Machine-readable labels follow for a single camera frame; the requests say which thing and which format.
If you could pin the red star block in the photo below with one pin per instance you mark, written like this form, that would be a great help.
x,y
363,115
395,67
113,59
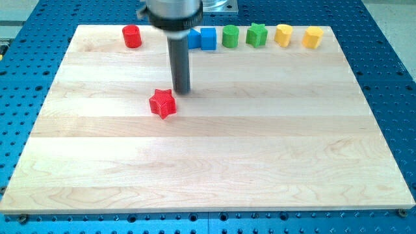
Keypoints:
x,y
162,103

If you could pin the red cylinder block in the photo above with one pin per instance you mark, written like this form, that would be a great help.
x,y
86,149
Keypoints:
x,y
131,36

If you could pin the green star block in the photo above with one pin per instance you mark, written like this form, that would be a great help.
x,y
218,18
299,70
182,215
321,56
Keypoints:
x,y
256,35

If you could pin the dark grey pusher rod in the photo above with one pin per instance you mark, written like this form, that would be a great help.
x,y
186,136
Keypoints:
x,y
179,61

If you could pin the blue cube block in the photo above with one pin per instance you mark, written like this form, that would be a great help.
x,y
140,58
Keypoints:
x,y
208,39

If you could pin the green cylinder block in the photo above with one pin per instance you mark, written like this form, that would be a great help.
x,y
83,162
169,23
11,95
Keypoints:
x,y
230,36

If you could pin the yellow hexagon block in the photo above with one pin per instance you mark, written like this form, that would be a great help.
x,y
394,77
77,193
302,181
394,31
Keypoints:
x,y
312,37

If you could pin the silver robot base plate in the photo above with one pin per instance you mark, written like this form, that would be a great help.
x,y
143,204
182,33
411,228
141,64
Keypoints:
x,y
220,7

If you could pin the light wooden board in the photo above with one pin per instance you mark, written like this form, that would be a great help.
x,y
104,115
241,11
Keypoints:
x,y
263,129

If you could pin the yellow heart block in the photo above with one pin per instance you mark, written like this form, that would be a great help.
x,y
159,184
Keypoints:
x,y
283,35

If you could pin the blue triangular block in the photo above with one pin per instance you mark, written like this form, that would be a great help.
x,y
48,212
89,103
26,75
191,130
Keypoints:
x,y
194,39

